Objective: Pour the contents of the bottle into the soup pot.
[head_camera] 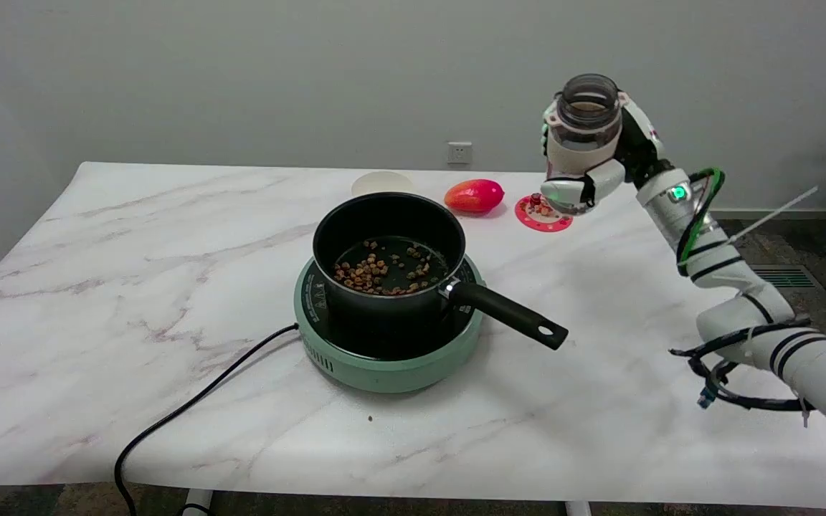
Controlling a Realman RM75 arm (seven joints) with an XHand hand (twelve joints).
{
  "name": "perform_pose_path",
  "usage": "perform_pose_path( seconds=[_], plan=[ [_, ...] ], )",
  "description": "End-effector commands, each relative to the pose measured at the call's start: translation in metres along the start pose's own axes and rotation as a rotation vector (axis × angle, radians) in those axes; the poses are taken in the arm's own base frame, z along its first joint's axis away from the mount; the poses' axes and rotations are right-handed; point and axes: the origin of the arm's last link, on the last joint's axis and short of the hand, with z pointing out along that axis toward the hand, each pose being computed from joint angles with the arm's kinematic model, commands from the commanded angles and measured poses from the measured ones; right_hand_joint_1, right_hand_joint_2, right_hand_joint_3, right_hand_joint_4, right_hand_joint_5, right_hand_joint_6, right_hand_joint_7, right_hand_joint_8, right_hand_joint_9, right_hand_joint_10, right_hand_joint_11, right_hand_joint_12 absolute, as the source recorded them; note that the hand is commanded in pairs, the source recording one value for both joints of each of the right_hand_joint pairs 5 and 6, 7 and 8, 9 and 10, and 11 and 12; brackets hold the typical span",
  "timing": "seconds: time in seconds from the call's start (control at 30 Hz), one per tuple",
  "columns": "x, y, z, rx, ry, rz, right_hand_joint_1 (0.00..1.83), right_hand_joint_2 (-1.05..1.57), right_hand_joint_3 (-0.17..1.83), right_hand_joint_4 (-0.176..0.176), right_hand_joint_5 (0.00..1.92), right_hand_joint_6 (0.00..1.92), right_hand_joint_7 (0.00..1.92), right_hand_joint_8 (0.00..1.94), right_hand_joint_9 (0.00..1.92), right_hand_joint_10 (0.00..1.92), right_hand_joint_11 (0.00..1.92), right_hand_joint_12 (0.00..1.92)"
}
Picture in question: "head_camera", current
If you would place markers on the green induction cooker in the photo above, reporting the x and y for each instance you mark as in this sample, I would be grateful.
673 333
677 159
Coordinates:
384 369

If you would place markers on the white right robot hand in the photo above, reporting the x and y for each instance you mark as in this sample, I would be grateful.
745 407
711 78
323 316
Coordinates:
646 147

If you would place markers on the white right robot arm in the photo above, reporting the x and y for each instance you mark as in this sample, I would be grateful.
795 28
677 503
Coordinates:
825 365

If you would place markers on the white zip tie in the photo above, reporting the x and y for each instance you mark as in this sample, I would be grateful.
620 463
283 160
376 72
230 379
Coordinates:
771 213

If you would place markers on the clear plastic bottle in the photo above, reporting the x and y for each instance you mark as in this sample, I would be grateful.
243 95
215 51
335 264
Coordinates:
585 122

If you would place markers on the brown grains in pot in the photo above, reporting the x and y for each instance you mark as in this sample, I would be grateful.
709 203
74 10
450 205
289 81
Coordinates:
373 272

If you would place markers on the floor vent grille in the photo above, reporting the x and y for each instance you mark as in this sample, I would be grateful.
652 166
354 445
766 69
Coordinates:
786 276

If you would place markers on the red toy fruit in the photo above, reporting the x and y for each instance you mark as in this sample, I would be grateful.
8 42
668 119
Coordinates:
474 195

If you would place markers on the white wall socket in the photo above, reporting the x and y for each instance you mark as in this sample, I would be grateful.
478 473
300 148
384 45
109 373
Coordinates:
459 152

